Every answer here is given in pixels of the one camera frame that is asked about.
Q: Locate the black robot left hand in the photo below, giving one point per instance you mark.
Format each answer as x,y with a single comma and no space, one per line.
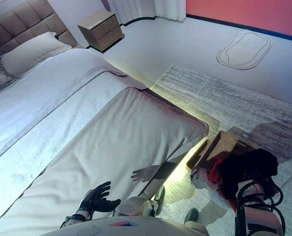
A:
94,201

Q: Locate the white garment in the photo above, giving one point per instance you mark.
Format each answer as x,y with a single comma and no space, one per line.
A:
200,179

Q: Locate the red garment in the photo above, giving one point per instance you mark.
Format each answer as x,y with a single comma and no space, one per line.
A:
213,175

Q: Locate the black garment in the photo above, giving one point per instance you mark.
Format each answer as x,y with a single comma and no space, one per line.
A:
249,162

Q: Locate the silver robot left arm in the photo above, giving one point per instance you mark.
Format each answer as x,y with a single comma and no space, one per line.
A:
74,218

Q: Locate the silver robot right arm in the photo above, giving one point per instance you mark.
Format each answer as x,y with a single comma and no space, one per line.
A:
256,218

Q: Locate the bed with white bedding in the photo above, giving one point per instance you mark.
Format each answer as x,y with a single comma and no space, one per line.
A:
136,127

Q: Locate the woven wicker basket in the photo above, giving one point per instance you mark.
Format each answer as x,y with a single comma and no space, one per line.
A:
224,142

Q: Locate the grey robot torso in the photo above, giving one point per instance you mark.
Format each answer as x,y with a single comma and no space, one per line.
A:
123,227

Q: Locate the silver robot left leg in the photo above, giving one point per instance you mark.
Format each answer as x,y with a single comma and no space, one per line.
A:
145,204

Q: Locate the white textured bedspread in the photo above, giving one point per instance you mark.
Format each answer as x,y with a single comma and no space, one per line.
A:
62,118

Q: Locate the white duvet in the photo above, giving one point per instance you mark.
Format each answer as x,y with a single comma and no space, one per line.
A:
49,81

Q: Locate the white pillow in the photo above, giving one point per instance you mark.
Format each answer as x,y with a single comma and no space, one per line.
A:
32,54

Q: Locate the grey streaked rug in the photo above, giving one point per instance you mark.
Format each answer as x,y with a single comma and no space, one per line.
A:
234,103

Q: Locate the brown two-drawer nightstand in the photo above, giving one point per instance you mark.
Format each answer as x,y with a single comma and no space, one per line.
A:
101,29

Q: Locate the padded brown headboard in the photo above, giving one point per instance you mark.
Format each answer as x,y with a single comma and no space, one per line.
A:
25,19

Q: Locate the white pleated curtain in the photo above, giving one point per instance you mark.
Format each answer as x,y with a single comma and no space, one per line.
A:
148,8

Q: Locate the white oval floor mat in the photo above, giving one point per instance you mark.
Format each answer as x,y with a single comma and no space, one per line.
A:
244,50

